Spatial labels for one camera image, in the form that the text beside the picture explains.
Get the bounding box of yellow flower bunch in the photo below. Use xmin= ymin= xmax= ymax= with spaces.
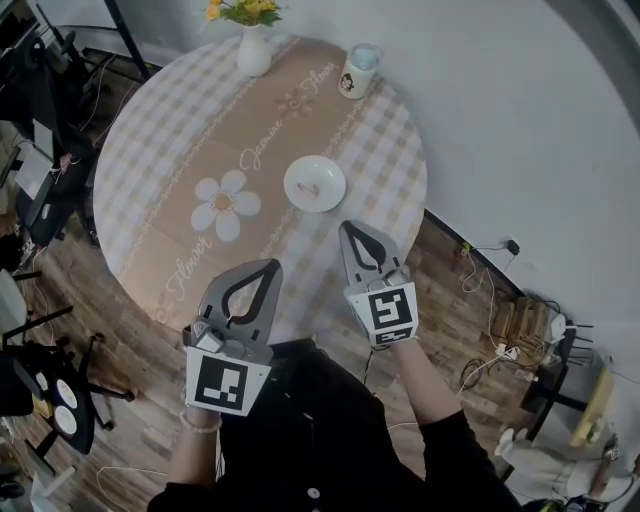
xmin=204 ymin=0 xmax=284 ymax=29

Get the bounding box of white seat chair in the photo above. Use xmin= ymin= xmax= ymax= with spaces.
xmin=0 ymin=268 xmax=75 ymax=342

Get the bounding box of person's black clothing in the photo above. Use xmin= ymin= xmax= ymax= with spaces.
xmin=146 ymin=336 xmax=522 ymax=512

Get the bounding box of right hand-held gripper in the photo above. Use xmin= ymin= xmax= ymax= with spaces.
xmin=338 ymin=219 xmax=421 ymax=349

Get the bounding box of white plate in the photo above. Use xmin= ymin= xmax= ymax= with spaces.
xmin=282 ymin=154 xmax=348 ymax=214

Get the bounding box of long white cable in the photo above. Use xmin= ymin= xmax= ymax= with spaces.
xmin=454 ymin=244 xmax=506 ymax=399

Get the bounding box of light wooden board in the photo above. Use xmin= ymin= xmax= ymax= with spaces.
xmin=569 ymin=367 xmax=617 ymax=449

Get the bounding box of white printed mug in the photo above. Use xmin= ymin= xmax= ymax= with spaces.
xmin=337 ymin=43 xmax=384 ymax=101

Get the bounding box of black metal stand leg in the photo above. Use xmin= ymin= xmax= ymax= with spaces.
xmin=101 ymin=0 xmax=152 ymax=84

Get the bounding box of person's left forearm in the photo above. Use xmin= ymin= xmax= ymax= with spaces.
xmin=166 ymin=404 xmax=224 ymax=492

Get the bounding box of black router with antennas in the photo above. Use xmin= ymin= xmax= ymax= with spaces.
xmin=548 ymin=312 xmax=595 ymax=366

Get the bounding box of black floor stand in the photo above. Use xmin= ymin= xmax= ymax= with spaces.
xmin=519 ymin=363 xmax=591 ymax=441

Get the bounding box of wooden crate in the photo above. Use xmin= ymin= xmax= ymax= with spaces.
xmin=489 ymin=295 xmax=550 ymax=344

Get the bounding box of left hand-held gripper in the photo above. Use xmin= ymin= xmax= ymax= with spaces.
xmin=181 ymin=258 xmax=285 ymax=417

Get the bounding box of round table with checkered cloth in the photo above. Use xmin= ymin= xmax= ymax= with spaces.
xmin=91 ymin=33 xmax=429 ymax=347

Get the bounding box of black office chair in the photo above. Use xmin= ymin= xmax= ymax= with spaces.
xmin=0 ymin=28 xmax=97 ymax=247
xmin=0 ymin=333 xmax=137 ymax=455

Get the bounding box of person's right forearm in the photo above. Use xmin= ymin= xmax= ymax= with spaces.
xmin=391 ymin=339 xmax=464 ymax=432

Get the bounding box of pale bead bracelet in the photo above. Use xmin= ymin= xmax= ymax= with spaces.
xmin=178 ymin=408 xmax=223 ymax=436

